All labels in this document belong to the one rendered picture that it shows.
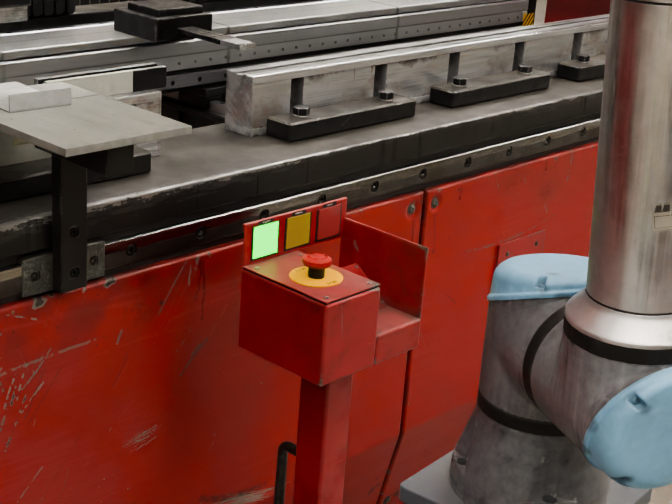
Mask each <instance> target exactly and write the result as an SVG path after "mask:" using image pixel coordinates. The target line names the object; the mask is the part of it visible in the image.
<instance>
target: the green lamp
mask: <svg viewBox="0 0 672 504"><path fill-rule="evenodd" d="M278 225H279V221H276V222H273V223H269V224H265V225H261V226H258V227H254V239H253V259H255V258H259V257H262V256H265V255H269V254H272V253H276V252H277V243H278Z"/></svg>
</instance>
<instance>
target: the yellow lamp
mask: <svg viewBox="0 0 672 504"><path fill-rule="evenodd" d="M310 216H311V213H306V214H302V215H298V216H295V217H291V218H288V219H287V232H286V249H289V248H293V247H296V246H299V245H303V244H306V243H309V231H310Z"/></svg>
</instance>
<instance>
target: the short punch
mask: <svg viewBox="0 0 672 504"><path fill-rule="evenodd" d="M30 5H31V0H0V23H9V22H20V21H27V20H28V17H27V6H30Z"/></svg>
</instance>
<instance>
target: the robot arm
mask: <svg viewBox="0 0 672 504"><path fill-rule="evenodd" d="M487 300H489V304H488V312H487V321H486V329H485V337H484V345H483V354H482V362H481V370H480V378H479V387H478V396H477V403H476V406H475V408H474V410H473V412H472V414H471V416H470V418H469V420H468V422H467V424H466V426H465V428H464V430H463V432H462V434H461V436H460V438H459V440H458V442H457V444H456V446H455V448H454V450H453V453H452V458H451V466H450V475H449V479H450V484H451V486H452V488H453V490H454V492H455V493H456V494H457V496H458V497H459V498H460V499H461V500H462V501H463V502H465V503H466V504H607V501H608V495H609V489H610V478H611V479H613V480H614V481H616V482H617V483H619V484H621V485H624V486H626V487H630V488H636V489H653V488H659V487H663V486H667V485H670V484H672V0H611V1H610V13H609V24H608V36H607V48H606V59H605V71H604V83H603V94H602V106H601V118H600V129H599V141H598V153H597V164H596V176H595V187H594V199H593V211H592V222H591V234H590V246H589V257H584V256H578V255H569V254H554V253H539V254H526V255H520V256H515V257H512V258H509V259H507V260H505V261H503V262H501V263H500V264H499V265H498V266H497V267H496V269H495V271H494V273H493V279H492V284H491V290H490V294H488V295H487Z"/></svg>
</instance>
